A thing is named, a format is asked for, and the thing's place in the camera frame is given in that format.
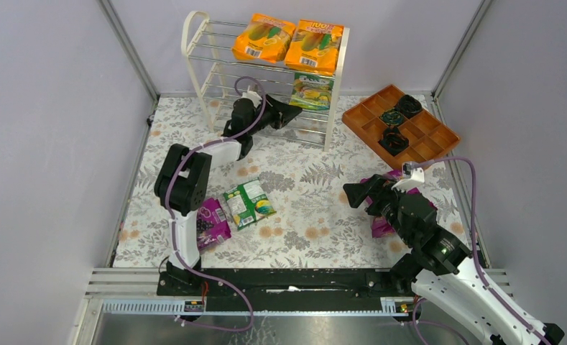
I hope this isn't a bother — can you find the purple cable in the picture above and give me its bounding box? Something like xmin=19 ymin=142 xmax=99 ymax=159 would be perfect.
xmin=164 ymin=75 xmax=257 ymax=334
xmin=402 ymin=156 xmax=556 ymax=345

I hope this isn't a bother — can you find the black round object bottom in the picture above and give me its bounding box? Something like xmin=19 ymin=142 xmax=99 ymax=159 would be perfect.
xmin=379 ymin=126 xmax=410 ymax=156

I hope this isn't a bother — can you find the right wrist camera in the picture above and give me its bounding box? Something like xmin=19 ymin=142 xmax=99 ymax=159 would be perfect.
xmin=392 ymin=162 xmax=425 ymax=192

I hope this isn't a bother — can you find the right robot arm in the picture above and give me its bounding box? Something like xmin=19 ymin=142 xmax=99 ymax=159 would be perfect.
xmin=343 ymin=168 xmax=565 ymax=344

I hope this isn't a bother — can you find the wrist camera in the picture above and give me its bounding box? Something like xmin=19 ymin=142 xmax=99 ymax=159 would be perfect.
xmin=392 ymin=162 xmax=425 ymax=192
xmin=241 ymin=85 xmax=263 ymax=108

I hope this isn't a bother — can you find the white metal shelf rack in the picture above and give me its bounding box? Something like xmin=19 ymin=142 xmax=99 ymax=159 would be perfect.
xmin=180 ymin=11 xmax=350 ymax=151

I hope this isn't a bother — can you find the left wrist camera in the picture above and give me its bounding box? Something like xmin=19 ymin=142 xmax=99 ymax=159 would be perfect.
xmin=241 ymin=85 xmax=263 ymax=108

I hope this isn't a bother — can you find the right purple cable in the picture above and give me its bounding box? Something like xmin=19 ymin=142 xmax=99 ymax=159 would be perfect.
xmin=402 ymin=156 xmax=556 ymax=345

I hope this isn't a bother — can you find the black round object top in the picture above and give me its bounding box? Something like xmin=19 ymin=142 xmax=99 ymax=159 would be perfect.
xmin=395 ymin=94 xmax=423 ymax=119

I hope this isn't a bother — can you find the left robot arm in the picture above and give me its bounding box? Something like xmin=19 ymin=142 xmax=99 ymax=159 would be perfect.
xmin=154 ymin=93 xmax=303 ymax=271

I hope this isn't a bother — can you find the black round object middle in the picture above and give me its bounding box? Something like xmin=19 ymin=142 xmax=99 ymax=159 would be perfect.
xmin=380 ymin=108 xmax=405 ymax=127

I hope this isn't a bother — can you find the green candy bag underneath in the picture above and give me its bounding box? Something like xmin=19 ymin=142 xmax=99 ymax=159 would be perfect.
xmin=223 ymin=179 xmax=276 ymax=230

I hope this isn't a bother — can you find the green Fox's candy bag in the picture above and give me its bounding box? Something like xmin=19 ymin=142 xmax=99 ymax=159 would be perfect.
xmin=289 ymin=73 xmax=334 ymax=111

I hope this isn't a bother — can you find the black round object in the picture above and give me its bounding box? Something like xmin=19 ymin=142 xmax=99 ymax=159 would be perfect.
xmin=380 ymin=108 xmax=405 ymax=127
xmin=395 ymin=94 xmax=423 ymax=119
xmin=379 ymin=126 xmax=410 ymax=156

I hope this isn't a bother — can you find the white floral tablecloth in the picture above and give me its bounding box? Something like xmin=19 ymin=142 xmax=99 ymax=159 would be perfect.
xmin=112 ymin=94 xmax=479 ymax=269

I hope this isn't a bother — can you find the purple grape candy bag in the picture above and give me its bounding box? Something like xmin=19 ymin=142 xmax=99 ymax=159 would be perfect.
xmin=363 ymin=170 xmax=439 ymax=239
xmin=196 ymin=198 xmax=231 ymax=252

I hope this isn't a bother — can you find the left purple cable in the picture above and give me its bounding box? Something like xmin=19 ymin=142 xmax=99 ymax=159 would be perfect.
xmin=164 ymin=75 xmax=257 ymax=334

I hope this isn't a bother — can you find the orange mango candy bag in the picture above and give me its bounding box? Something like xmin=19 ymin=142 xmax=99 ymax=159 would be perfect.
xmin=231 ymin=13 xmax=296 ymax=63
xmin=284 ymin=19 xmax=344 ymax=76

